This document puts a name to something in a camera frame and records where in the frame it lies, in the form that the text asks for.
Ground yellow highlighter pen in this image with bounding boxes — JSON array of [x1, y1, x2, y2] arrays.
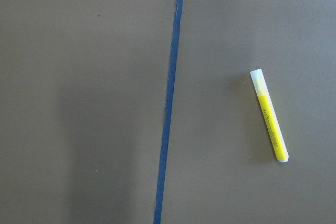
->
[[250, 69, 289, 163]]

